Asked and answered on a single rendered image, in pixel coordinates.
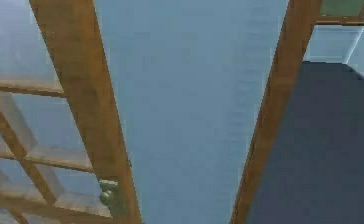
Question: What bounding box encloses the brown wooden glazed door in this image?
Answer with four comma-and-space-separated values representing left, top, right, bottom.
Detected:
0, 0, 144, 224

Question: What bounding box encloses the brown framed window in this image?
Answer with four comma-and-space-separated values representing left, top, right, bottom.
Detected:
315, 0, 364, 27

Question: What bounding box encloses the brown wooden door frame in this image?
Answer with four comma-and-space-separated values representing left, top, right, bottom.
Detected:
229, 0, 324, 224

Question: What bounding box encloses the green round door handle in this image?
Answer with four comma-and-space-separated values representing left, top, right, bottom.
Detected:
99, 179, 120, 212

